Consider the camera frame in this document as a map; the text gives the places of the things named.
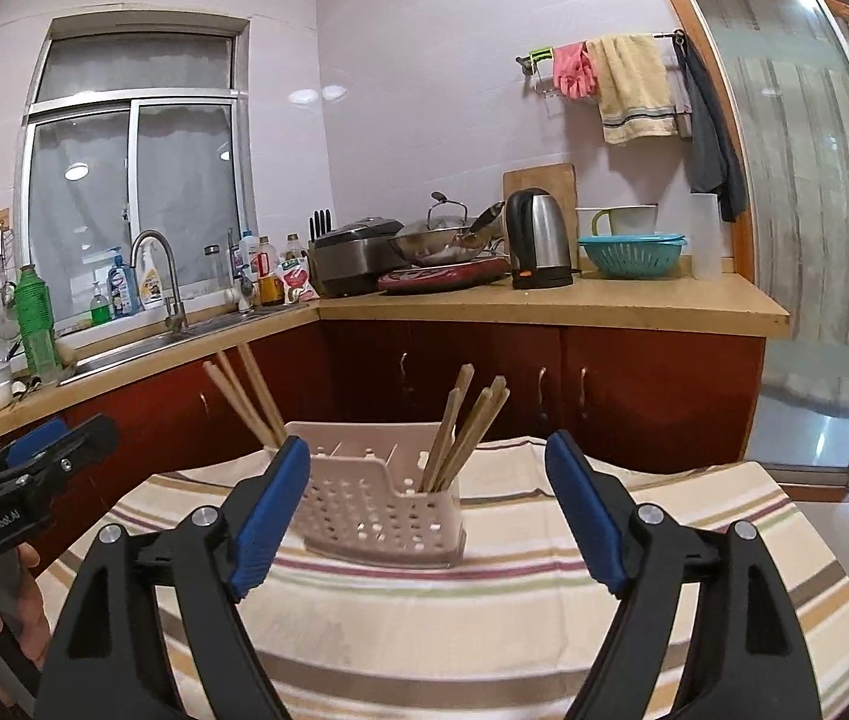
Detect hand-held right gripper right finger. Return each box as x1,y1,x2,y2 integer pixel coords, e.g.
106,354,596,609
544,431,819,720

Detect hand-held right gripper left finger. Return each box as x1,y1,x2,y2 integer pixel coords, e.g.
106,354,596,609
32,435,313,720

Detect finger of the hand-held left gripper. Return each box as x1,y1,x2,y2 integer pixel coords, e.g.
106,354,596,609
0,418,69,486
0,414,119,500

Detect pink perforated chopstick holder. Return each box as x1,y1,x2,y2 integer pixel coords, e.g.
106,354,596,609
266,421,466,569

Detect bunch of wooden chopsticks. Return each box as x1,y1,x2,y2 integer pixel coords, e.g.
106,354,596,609
236,343,509,494

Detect stainless steel sink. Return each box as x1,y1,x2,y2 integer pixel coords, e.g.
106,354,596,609
56,307,298,380

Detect green thermos flask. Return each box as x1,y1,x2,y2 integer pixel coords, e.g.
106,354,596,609
15,264,61,385

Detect blue dish soap bottle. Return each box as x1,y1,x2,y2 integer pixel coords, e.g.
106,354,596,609
107,246,140,317

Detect white spray bottle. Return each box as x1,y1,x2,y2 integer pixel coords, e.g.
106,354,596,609
137,251,166,308

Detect steel kitchen faucet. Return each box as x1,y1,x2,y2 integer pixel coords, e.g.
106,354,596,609
129,230,189,335

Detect striped tablecloth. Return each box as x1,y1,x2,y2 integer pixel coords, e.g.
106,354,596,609
34,435,849,720

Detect beige kitchen countertop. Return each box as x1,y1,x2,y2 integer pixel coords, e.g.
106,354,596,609
0,270,791,462

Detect oil bottle with red label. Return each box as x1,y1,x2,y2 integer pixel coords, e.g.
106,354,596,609
257,236,284,307

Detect teal plastic colander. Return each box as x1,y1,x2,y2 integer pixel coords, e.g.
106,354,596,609
578,232,688,278

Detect silver rice cooker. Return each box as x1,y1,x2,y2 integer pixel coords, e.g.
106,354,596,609
309,217,406,299

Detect steel electric kettle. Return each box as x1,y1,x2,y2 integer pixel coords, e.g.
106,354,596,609
505,187,575,290

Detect red induction cooker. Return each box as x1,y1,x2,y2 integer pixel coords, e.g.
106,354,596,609
377,255,511,293

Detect translucent plastic container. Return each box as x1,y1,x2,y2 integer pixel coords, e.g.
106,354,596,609
689,193,725,282

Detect steel wok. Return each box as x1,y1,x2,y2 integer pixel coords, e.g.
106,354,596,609
386,201,508,266

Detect glass wok lid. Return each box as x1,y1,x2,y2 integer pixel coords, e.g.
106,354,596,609
424,193,470,230

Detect wooden cutting board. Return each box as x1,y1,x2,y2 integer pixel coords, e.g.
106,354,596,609
503,163,579,271

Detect frosted sliding glass door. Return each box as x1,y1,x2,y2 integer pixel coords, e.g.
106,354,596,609
675,0,849,488

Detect grey hanging cloth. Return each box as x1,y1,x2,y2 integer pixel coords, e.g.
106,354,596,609
673,31,749,224

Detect yellow towel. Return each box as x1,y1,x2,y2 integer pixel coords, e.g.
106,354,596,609
586,33,680,146

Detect pink rubber gloves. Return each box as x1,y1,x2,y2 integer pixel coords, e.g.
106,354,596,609
551,42,599,100

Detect aluminium frame window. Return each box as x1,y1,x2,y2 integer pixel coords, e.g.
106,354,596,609
13,15,253,331

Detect metal towel rail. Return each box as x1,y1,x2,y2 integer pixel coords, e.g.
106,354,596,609
514,30,688,140

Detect wooden door frame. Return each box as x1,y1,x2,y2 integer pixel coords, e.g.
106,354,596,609
638,0,849,496

